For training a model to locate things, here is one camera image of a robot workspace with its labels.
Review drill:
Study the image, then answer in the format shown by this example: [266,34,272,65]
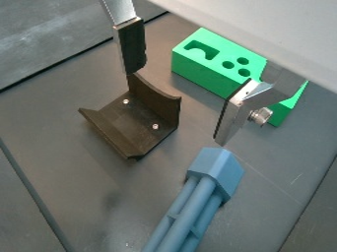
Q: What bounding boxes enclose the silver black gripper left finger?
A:
[99,0,146,75]

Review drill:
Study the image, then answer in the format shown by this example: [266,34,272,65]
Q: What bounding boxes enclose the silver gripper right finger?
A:
[213,62,305,146]

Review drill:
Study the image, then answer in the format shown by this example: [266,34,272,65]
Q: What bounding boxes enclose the blue three prong object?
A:
[141,148,244,252]

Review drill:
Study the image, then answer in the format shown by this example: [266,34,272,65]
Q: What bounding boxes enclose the black curved fixture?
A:
[79,73,182,158]

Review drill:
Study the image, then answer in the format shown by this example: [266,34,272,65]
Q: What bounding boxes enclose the green shape sorting block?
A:
[170,27,309,128]

